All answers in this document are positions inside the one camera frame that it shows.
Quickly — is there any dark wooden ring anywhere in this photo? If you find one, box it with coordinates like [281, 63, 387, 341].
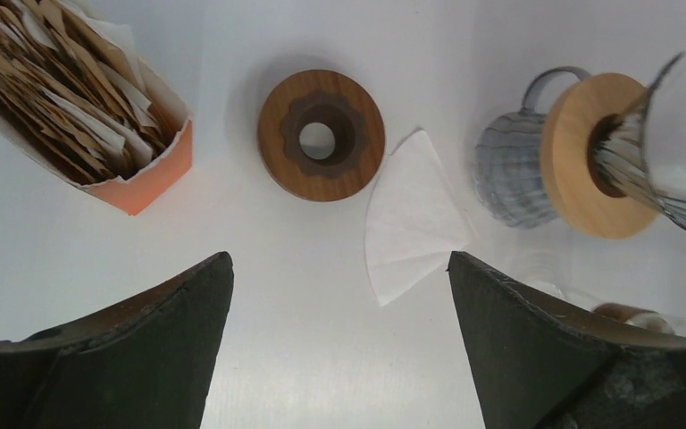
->
[256, 69, 387, 204]

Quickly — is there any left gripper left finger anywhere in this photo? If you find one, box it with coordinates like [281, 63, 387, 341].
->
[0, 252, 234, 428]

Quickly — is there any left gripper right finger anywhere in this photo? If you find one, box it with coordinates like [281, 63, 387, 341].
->
[448, 251, 686, 428]

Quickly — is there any clear glass with brown band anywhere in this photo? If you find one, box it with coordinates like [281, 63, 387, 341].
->
[509, 248, 686, 338]

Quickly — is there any light wooden ring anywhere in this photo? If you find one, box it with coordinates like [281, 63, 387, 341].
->
[539, 71, 661, 241]

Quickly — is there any orange filter holder box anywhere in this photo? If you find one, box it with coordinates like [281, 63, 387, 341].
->
[0, 58, 194, 215]

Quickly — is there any grey glass carafe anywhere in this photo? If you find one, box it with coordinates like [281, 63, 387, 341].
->
[473, 66, 590, 229]

